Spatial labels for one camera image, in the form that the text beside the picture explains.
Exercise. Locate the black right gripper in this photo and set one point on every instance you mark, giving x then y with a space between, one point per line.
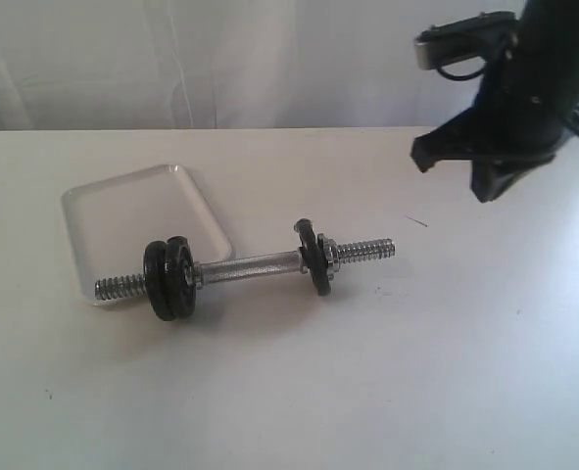
516 126

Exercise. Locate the chrome threaded dumbbell bar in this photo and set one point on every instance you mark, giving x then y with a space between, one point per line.
130 286

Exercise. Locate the black weight plate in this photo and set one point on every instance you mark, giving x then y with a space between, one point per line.
154 270

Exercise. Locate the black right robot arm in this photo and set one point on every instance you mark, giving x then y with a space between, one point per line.
543 22

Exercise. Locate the white rectangular plastic tray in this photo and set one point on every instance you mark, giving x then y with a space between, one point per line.
110 222

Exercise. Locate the white backdrop curtain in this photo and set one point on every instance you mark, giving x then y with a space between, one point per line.
86 65

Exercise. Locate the chrome spin-lock collar nut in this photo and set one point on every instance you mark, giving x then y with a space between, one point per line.
330 252

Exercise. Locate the black plate on bar right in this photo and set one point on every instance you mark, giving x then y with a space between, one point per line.
313 256

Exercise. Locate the black plate on bar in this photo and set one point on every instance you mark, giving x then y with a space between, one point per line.
313 256
180 278

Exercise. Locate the black plate on bar left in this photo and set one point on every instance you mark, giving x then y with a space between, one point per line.
180 278

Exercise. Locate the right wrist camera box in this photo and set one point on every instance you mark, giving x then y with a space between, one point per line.
443 45

